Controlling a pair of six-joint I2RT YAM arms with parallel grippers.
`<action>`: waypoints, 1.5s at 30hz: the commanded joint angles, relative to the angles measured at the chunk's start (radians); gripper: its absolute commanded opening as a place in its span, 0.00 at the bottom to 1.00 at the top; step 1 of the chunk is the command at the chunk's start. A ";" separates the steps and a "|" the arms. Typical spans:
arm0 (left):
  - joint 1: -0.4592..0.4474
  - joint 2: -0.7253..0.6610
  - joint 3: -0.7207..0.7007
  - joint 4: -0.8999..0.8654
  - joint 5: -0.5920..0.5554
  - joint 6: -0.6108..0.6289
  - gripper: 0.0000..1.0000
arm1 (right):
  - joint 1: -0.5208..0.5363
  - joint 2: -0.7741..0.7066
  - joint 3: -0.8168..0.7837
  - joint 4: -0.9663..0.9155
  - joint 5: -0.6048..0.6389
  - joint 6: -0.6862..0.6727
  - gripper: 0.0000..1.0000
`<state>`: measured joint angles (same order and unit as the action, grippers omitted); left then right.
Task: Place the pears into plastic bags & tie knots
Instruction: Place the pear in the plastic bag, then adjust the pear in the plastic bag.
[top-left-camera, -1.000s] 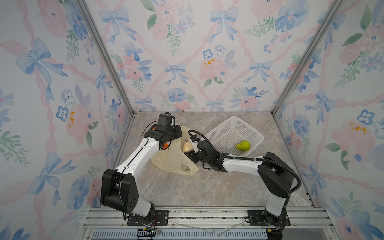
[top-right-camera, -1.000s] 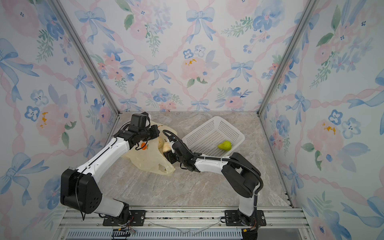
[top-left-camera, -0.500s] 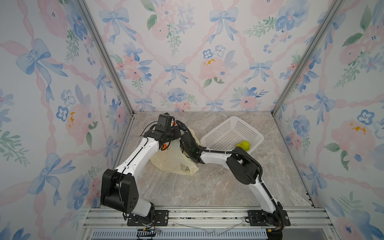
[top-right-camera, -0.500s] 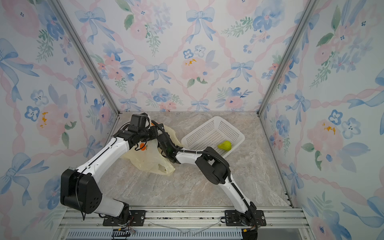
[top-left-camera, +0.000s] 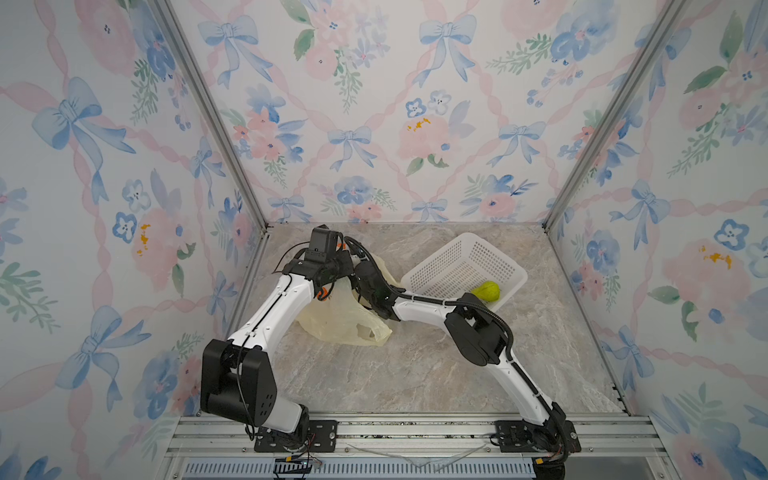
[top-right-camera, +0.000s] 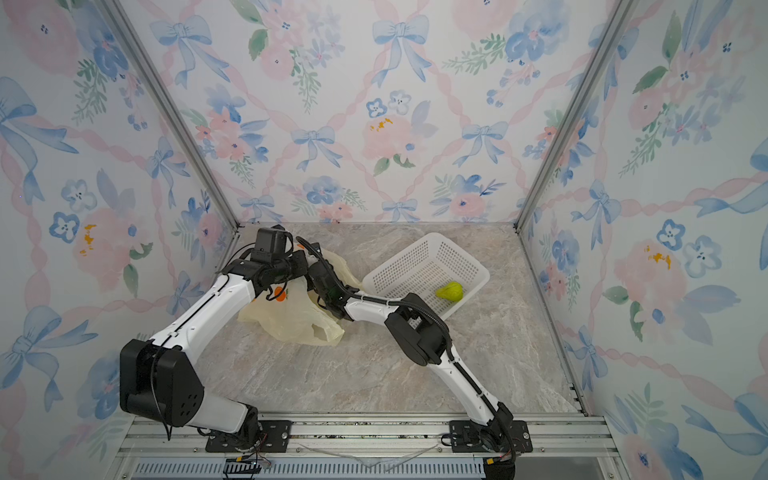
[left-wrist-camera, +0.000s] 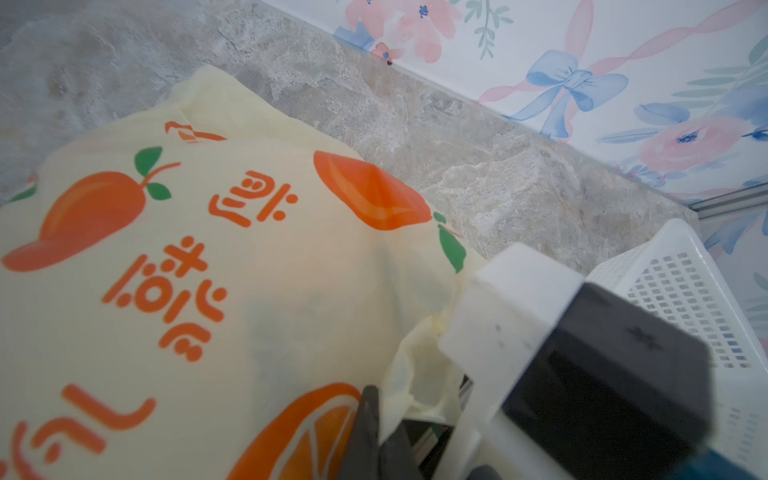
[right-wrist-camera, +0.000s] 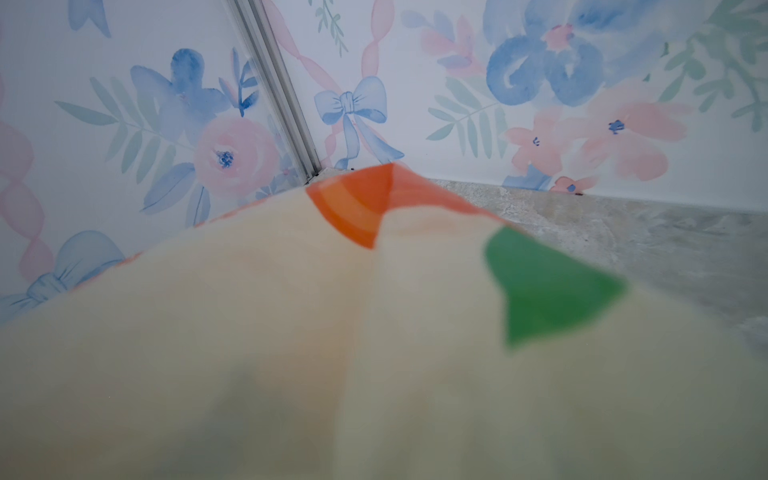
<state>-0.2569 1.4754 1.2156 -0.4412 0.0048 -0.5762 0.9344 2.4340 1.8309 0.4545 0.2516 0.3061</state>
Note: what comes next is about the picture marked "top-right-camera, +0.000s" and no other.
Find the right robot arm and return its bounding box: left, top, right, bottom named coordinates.
left=302, top=242, right=516, bottom=461

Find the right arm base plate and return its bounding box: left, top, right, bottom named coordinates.
left=440, top=420, right=534, bottom=456

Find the slotted cable duct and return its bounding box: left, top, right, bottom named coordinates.
left=122, top=457, right=486, bottom=479

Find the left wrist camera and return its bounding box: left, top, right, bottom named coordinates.
left=250, top=225, right=293, bottom=265

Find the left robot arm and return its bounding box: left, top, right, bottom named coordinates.
left=119, top=252, right=308, bottom=441

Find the green pear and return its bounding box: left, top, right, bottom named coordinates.
left=435, top=282, right=464, bottom=303

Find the left aluminium corner post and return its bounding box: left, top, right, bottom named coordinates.
left=95, top=0, right=241, bottom=230

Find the right aluminium corner post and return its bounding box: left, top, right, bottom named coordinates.
left=514, top=0, right=637, bottom=233

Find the aluminium frame rail front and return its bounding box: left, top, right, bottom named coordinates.
left=117, top=412, right=619, bottom=458

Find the yellow plastic bag fruit print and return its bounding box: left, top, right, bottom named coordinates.
left=237, top=248, right=346, bottom=346

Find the aluminium corner post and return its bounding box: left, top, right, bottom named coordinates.
left=95, top=0, right=241, bottom=230
left=514, top=0, right=637, bottom=233

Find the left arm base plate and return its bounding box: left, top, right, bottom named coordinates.
left=205, top=420, right=293, bottom=454

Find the white plastic basket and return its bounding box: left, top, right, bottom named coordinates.
left=362, top=233, right=490, bottom=319

